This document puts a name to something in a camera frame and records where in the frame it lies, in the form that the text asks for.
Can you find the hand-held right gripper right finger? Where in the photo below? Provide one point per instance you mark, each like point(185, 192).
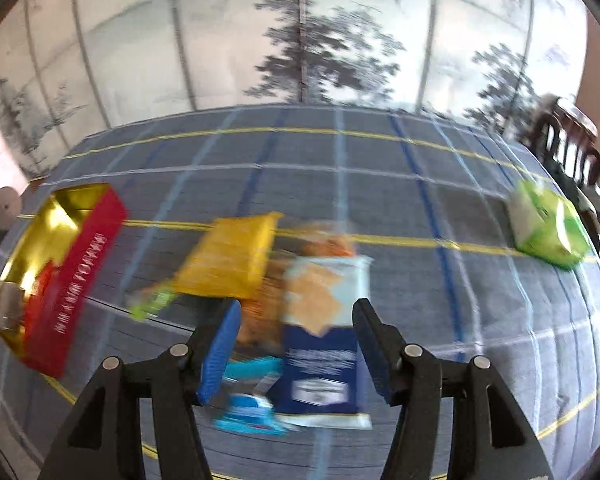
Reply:
point(372, 355)

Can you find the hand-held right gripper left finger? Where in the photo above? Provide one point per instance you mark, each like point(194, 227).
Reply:
point(220, 355)

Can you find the blue cracker packet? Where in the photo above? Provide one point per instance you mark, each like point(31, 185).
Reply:
point(320, 350)

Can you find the orange fried twist packet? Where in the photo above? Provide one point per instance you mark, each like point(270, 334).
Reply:
point(260, 310)

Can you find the red tin box gold inside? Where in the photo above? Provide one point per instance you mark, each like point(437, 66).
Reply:
point(75, 280)

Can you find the red snack packet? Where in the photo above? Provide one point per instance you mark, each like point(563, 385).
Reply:
point(42, 280)

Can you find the small teal snack packet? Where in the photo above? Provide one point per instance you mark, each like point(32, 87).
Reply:
point(250, 412)
point(252, 367)

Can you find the small green snack packet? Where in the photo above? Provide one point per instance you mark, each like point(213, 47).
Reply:
point(150, 302)

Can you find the gold foil snack packet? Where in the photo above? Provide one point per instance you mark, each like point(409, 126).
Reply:
point(225, 255)

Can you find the green tissue pack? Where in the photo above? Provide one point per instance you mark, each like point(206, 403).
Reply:
point(550, 225)

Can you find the round grey disc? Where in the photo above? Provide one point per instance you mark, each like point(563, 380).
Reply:
point(5, 207)

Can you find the dark wooden chairs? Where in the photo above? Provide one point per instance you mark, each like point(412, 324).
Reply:
point(585, 200)

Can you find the painted folding screen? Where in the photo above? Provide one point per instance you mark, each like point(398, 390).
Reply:
point(180, 35)

